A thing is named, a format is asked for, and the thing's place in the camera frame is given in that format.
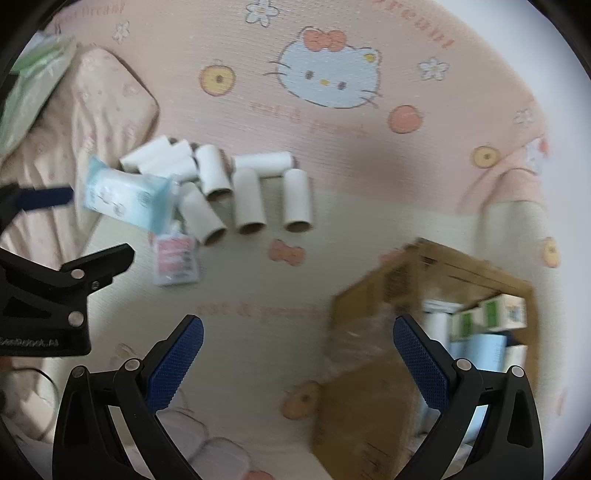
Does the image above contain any brown cardboard box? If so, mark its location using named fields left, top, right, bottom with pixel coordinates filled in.
left=311, top=237, right=539, bottom=480

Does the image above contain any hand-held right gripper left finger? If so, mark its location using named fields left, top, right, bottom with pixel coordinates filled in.
left=52, top=315, right=205, bottom=480

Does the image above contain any green white carton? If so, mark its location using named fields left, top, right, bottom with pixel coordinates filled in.
left=480, top=294, right=528, bottom=330
left=450, top=308, right=485, bottom=342

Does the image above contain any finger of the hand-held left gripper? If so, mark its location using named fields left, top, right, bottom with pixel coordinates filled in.
left=0, top=244, right=136, bottom=333
left=0, top=184, right=75, bottom=232

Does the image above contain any pale pink pillow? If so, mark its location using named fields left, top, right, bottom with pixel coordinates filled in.
left=46, top=46, right=161, bottom=217

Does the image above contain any small pink packet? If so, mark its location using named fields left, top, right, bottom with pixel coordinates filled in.
left=150, top=222, right=204, bottom=288

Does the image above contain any pale pink wrinkled quilt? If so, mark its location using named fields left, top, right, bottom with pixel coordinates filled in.
left=0, top=115, right=100, bottom=278

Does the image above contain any pink cream printed blanket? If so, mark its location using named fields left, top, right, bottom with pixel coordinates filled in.
left=28, top=0, right=573, bottom=480

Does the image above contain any light blue Lucky box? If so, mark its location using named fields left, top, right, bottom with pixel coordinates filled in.
left=450, top=333, right=509, bottom=374

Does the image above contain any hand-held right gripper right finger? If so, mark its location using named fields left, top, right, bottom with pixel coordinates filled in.
left=392, top=315, right=542, bottom=480

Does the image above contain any light blue tissue pack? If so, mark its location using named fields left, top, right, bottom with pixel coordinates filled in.
left=76, top=156, right=180, bottom=234

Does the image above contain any pile of white paper rolls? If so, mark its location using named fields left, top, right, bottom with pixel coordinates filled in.
left=119, top=135, right=315, bottom=247

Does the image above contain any green white crumpled bag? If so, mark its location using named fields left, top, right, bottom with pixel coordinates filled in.
left=0, top=34, right=77, bottom=148

